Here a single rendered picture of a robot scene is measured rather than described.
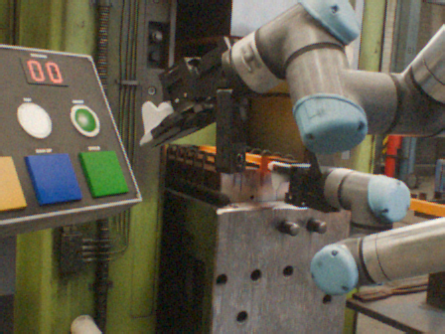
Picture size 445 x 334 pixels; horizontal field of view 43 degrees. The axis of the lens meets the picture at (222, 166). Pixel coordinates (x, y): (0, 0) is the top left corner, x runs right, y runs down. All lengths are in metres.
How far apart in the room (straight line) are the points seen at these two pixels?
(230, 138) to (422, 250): 0.32
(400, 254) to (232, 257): 0.44
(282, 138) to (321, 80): 0.99
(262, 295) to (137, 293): 0.29
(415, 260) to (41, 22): 1.12
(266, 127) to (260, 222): 0.52
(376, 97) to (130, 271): 0.82
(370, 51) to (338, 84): 1.03
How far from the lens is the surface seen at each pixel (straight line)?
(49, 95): 0.95
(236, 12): 1.23
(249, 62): 0.73
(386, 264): 0.88
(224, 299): 1.23
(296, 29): 0.69
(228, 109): 0.76
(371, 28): 1.68
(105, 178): 0.93
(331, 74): 0.65
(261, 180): 1.28
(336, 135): 0.64
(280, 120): 1.64
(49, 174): 0.87
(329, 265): 0.90
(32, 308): 1.70
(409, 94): 0.70
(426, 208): 1.41
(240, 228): 1.20
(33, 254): 1.66
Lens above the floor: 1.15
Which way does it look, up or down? 7 degrees down
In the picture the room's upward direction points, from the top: 4 degrees clockwise
